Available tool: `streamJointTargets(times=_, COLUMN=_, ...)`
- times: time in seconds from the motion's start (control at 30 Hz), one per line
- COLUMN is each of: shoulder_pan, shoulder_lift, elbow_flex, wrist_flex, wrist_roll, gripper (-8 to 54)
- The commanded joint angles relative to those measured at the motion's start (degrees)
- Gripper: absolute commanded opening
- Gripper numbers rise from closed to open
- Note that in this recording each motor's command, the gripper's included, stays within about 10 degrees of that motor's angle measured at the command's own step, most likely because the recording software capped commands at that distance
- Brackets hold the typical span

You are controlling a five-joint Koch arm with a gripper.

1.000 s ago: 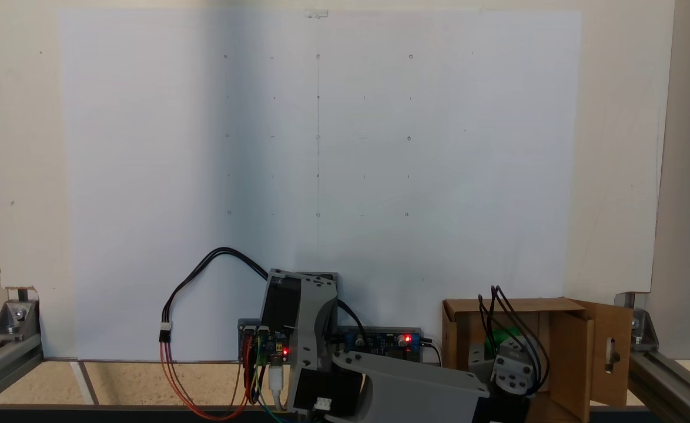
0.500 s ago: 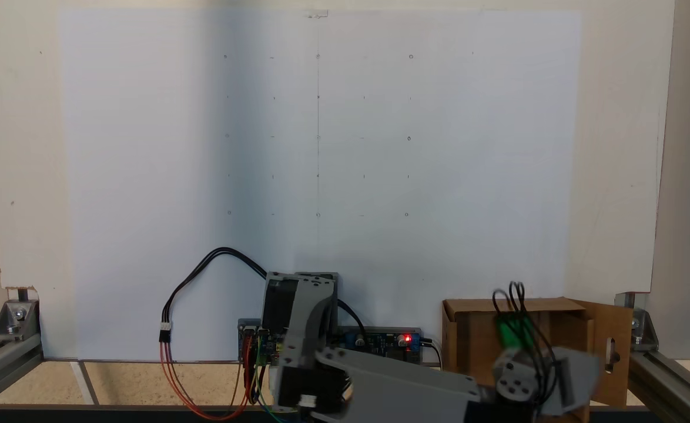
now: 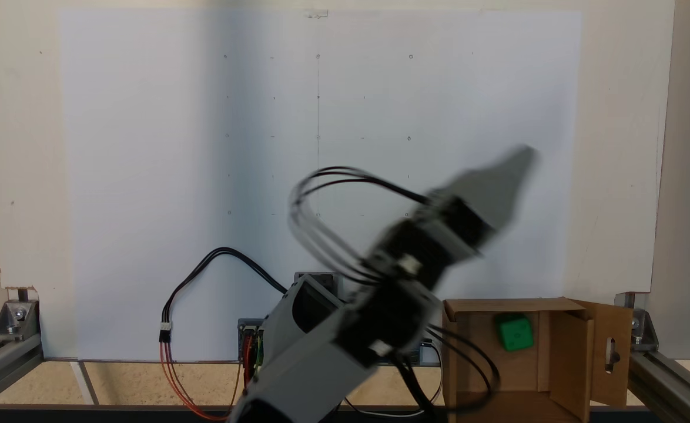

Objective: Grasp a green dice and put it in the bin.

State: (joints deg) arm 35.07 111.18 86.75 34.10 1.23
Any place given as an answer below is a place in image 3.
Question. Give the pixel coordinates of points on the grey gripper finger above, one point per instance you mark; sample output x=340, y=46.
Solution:
x=495, y=182

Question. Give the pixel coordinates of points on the green dice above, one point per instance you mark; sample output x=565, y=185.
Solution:
x=515, y=333

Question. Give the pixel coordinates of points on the open cardboard box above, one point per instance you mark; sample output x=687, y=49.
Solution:
x=568, y=364

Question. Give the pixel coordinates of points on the small blue driver board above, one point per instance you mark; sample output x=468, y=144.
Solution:
x=251, y=328

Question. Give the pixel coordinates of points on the clear tape strip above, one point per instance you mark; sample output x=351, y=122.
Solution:
x=317, y=13

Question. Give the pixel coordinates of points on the large white paper sheet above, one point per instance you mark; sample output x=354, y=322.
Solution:
x=145, y=147

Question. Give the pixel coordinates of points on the metal corner bracket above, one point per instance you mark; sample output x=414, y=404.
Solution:
x=642, y=332
x=13, y=320

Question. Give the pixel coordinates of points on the aluminium frame rail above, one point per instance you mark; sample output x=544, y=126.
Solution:
x=674, y=385
x=1, y=361

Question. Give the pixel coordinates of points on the black frame bar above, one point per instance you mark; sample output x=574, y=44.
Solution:
x=86, y=415

